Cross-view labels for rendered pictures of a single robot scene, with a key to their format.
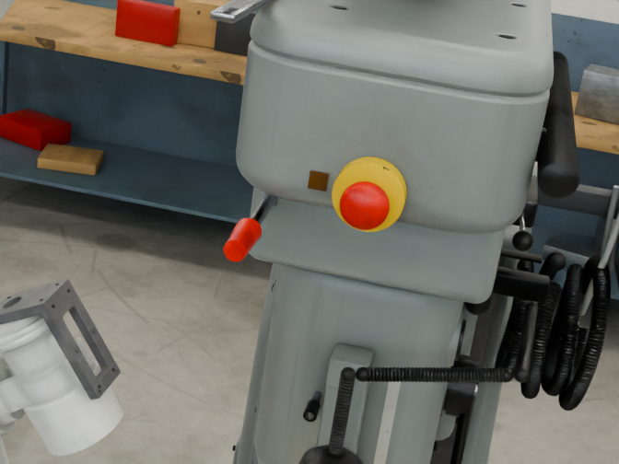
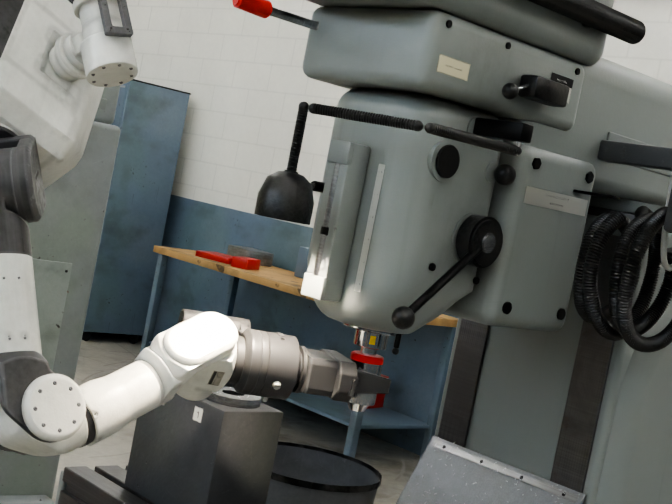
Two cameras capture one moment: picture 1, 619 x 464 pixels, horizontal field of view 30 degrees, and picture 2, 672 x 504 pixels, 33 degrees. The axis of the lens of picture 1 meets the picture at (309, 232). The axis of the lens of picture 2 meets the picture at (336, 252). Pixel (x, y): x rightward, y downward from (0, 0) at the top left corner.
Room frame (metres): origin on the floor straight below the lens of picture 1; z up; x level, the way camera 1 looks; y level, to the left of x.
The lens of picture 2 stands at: (-0.17, -1.02, 1.48)
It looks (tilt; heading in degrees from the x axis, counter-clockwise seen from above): 3 degrees down; 39
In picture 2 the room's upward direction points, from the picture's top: 11 degrees clockwise
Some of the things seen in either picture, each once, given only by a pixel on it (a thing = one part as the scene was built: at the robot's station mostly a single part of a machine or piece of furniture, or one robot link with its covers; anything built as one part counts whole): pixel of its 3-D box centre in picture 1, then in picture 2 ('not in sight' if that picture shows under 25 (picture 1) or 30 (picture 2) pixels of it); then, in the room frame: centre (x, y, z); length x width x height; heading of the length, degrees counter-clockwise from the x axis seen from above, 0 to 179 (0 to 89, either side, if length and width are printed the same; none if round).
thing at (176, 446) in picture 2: not in sight; (202, 445); (1.16, 0.24, 1.04); 0.22 x 0.12 x 0.20; 82
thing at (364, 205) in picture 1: (365, 203); not in sight; (0.87, -0.04, 1.76); 0.04 x 0.03 x 0.04; 82
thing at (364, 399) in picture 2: not in sight; (362, 381); (1.13, -0.07, 1.23); 0.05 x 0.05 x 0.06
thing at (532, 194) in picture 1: (517, 214); (529, 91); (1.17, -0.22, 1.66); 0.12 x 0.04 x 0.04; 172
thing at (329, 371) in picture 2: not in sight; (301, 371); (1.05, -0.03, 1.23); 0.13 x 0.12 x 0.10; 57
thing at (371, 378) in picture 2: not in sight; (369, 384); (1.11, -0.10, 1.23); 0.06 x 0.02 x 0.03; 147
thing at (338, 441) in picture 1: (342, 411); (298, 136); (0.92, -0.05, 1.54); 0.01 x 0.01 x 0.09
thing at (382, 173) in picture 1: (369, 194); not in sight; (0.90, -0.04, 1.76); 0.06 x 0.02 x 0.06; 82
